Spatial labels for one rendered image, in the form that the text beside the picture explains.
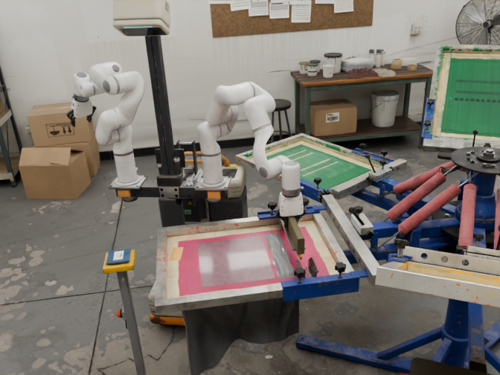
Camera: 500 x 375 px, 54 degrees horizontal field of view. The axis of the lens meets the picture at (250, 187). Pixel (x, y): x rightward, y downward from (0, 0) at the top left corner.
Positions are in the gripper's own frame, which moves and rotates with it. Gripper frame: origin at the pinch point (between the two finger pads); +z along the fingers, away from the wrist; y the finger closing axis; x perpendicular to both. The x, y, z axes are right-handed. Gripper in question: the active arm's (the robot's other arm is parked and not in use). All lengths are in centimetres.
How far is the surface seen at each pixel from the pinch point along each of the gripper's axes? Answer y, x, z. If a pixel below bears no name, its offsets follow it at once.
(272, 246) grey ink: 7.2, -5.3, 13.7
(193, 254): 42.5, -7.6, 14.3
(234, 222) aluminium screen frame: 22.2, -25.1, 10.9
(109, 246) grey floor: 113, -180, 112
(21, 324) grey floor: 161, -94, 111
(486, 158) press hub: -84, 2, -23
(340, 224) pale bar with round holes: -23.5, -4.3, 5.4
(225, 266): 29.5, 5.2, 14.1
